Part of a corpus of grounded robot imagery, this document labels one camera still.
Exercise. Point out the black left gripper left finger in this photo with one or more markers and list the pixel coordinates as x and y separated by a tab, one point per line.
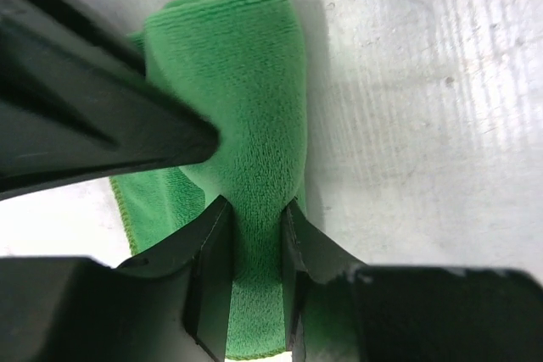
168	303

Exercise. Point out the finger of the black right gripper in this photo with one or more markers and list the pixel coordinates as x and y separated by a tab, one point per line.
75	103

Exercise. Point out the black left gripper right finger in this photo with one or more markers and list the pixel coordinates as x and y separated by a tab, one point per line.
337	308

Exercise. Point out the green cloth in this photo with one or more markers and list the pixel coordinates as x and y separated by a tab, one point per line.
242	65

